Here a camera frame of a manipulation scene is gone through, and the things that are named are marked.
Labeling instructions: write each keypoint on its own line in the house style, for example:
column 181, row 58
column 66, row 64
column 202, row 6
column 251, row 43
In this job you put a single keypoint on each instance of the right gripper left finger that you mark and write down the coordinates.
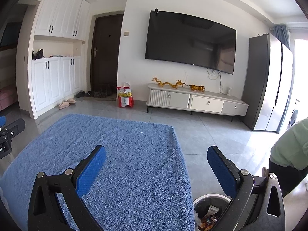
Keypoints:
column 45, row 212

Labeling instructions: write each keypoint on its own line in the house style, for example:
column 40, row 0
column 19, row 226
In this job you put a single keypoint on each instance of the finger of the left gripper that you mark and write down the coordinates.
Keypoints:
column 2, row 121

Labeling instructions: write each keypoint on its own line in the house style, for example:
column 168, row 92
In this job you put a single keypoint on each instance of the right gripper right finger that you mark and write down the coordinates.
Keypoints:
column 256, row 202

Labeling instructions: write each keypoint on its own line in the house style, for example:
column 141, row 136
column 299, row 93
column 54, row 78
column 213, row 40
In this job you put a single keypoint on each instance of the white round trash bin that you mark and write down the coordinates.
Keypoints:
column 208, row 209

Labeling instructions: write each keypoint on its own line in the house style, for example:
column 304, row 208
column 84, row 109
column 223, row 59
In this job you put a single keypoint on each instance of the person in green shirt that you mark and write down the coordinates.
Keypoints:
column 288, row 157

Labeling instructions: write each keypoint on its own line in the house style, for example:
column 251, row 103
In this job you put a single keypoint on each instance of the beige slipper pair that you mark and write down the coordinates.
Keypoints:
column 66, row 103

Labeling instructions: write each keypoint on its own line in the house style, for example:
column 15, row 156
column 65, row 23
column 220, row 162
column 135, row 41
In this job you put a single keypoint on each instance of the white shoe cabinet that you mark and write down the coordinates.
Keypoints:
column 59, row 28

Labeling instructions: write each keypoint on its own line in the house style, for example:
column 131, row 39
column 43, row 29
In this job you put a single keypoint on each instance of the black bag on shelf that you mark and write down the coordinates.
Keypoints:
column 38, row 54

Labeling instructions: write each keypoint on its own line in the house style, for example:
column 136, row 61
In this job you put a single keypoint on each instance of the dark shoes by door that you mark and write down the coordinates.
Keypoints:
column 96, row 95

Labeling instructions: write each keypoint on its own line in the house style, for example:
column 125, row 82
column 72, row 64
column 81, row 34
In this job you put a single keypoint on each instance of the blue shaggy rug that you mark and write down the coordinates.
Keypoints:
column 142, row 185

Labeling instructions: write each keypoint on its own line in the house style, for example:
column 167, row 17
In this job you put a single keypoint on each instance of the red white gift bag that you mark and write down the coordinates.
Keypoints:
column 124, row 95

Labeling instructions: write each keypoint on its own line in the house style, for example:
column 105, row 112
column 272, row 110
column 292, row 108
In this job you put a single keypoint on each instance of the dark brown entrance door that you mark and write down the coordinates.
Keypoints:
column 105, row 53

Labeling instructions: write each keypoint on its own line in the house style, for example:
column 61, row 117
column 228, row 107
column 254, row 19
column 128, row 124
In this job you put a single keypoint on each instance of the grey refrigerator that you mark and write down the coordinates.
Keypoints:
column 268, row 83

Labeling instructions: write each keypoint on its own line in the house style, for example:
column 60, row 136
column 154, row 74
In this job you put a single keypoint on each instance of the golden tiger figurine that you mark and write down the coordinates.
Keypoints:
column 199, row 88

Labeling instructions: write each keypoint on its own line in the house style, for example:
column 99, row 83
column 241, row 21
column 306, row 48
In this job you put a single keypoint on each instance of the white TV cabinet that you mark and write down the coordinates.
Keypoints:
column 195, row 101

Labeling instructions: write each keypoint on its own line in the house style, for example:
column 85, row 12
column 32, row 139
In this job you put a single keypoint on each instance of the golden dragon figurine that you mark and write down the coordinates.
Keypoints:
column 161, row 84

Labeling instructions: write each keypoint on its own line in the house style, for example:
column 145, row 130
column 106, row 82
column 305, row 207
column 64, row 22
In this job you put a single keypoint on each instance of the blue curtain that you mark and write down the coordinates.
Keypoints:
column 281, row 32

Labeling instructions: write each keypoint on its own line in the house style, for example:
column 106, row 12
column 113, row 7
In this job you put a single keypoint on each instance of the black wall television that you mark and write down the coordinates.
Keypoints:
column 181, row 38

